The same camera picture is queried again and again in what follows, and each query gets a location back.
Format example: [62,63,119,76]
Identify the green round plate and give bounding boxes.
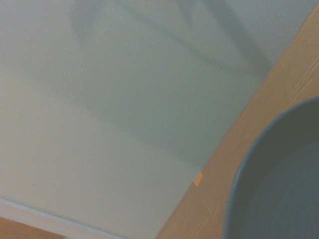
[221,96,319,239]

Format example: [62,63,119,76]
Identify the pale partition panel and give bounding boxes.
[0,0,317,239]

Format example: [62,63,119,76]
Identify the small orange tape piece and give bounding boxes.
[193,171,204,187]

